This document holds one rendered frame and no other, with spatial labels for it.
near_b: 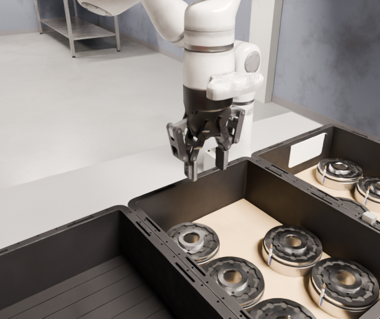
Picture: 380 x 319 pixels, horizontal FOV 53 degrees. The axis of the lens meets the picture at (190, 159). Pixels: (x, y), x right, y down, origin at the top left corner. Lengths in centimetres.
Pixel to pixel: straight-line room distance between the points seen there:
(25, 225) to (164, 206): 46
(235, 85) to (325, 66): 290
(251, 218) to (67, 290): 38
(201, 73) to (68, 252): 36
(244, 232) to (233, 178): 12
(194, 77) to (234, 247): 34
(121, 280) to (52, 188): 58
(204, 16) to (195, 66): 7
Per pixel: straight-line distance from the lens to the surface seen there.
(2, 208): 116
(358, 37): 319
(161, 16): 85
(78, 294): 68
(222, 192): 81
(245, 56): 100
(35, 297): 70
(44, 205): 113
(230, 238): 75
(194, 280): 53
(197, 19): 52
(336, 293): 65
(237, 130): 62
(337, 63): 331
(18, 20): 779
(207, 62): 52
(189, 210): 77
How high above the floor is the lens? 132
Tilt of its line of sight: 29 degrees down
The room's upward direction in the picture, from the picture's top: straight up
